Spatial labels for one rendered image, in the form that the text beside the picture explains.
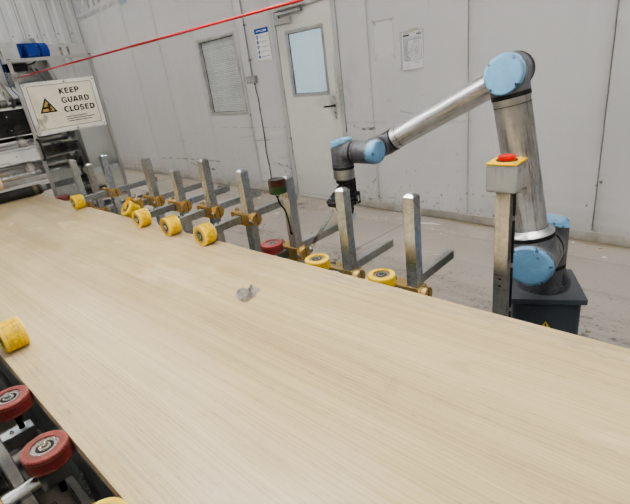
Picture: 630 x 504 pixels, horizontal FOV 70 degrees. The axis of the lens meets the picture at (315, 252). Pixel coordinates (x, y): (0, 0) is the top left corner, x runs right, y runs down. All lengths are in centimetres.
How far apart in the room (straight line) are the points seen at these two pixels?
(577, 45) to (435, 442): 326
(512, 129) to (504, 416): 94
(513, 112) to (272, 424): 113
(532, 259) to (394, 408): 90
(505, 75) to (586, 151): 235
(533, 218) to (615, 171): 223
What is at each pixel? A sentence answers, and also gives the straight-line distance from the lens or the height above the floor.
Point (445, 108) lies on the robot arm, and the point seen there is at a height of 128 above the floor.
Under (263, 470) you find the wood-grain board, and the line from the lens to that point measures 79.
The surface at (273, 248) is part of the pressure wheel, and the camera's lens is 161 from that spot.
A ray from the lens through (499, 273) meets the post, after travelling 124.
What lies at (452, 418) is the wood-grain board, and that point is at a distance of 84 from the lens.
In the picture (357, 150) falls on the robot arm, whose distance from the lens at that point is 179.
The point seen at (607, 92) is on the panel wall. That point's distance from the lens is 373.
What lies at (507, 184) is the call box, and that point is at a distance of 113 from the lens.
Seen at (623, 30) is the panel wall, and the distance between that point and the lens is 369.
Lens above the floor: 148
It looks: 22 degrees down
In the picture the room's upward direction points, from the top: 8 degrees counter-clockwise
